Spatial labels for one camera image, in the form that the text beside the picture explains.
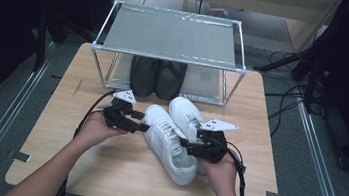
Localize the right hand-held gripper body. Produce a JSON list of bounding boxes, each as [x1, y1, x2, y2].
[[185, 114, 241, 166]]

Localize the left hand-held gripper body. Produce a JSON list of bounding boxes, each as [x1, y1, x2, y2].
[[95, 86, 147, 135]]

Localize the white sneaker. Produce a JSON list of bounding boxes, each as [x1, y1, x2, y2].
[[161, 94, 217, 177], [135, 102, 205, 188]]

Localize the black slipper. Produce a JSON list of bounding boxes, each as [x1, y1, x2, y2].
[[126, 56, 161, 100], [152, 59, 189, 103]]

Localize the metal shoe rack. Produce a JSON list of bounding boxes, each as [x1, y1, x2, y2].
[[85, 0, 254, 109]]

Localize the person's left hand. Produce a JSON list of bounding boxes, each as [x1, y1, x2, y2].
[[72, 109, 132, 156]]

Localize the person's right hand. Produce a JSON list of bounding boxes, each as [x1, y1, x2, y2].
[[192, 151, 245, 196]]

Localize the black tripod stand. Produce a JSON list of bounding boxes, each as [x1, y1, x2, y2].
[[248, 37, 338, 115]]

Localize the wooden cabinet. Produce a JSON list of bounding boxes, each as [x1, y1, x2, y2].
[[179, 0, 344, 58]]

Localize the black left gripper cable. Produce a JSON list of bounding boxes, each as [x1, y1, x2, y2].
[[72, 85, 116, 143]]

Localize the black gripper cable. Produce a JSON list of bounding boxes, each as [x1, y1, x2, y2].
[[72, 85, 116, 143], [219, 141, 253, 196]]

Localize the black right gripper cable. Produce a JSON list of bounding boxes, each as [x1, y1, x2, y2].
[[219, 141, 253, 196]]

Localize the black floor cables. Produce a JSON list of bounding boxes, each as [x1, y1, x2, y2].
[[260, 48, 315, 142]]

